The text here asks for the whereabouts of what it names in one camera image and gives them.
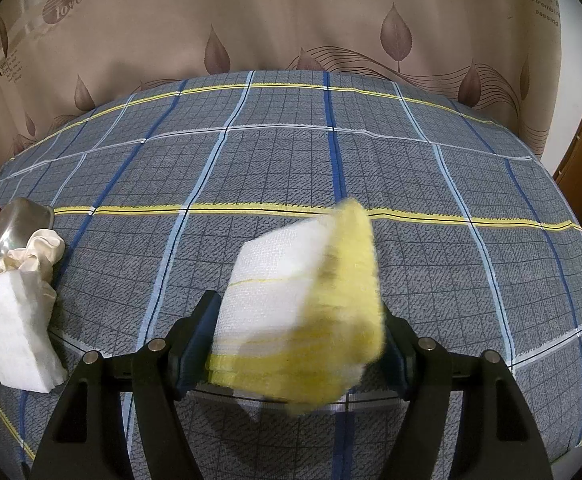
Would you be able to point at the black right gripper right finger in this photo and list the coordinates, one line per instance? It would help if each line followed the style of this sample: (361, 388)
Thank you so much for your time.
(398, 361)

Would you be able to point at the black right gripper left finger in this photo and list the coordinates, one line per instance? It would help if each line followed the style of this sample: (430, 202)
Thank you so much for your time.
(190, 342)

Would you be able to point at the white towel with yellow stripes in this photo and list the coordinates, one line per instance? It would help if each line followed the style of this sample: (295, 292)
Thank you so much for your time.
(302, 316)

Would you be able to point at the white foam sponge block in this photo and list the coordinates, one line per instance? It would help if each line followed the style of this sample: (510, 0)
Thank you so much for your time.
(27, 359)

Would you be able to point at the grey plaid bed sheet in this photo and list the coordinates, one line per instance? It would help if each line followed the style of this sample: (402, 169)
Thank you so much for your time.
(155, 193)

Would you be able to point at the cream crumpled cloth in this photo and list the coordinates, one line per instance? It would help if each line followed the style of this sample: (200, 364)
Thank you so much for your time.
(43, 250)

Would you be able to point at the steel bowl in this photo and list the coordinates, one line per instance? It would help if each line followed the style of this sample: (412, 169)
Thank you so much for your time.
(19, 219)

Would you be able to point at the beige leaf print curtain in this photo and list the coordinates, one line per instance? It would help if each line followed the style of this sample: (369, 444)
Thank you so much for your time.
(62, 58)

